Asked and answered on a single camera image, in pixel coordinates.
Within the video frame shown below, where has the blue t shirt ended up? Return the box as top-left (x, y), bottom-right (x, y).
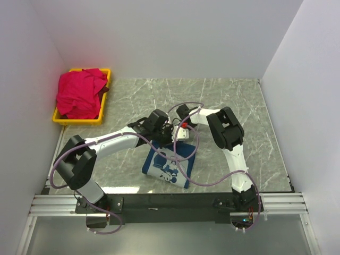
top-left (142, 141), bottom-right (196, 189)

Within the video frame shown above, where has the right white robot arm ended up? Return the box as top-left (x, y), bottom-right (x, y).
top-left (176, 104), bottom-right (257, 212)

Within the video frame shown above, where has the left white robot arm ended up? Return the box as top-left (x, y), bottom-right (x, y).
top-left (53, 109), bottom-right (173, 214)

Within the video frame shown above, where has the black base beam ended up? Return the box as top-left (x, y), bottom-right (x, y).
top-left (74, 193), bottom-right (265, 226)

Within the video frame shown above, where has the pink t shirt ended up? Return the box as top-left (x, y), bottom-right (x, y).
top-left (56, 68), bottom-right (109, 120)

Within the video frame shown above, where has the yellow plastic bin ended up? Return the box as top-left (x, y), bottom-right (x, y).
top-left (52, 69), bottom-right (112, 125)

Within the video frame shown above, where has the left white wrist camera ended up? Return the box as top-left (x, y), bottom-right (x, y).
top-left (172, 125), bottom-right (189, 142)

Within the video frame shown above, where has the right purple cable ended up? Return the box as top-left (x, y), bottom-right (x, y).
top-left (167, 101), bottom-right (262, 232)

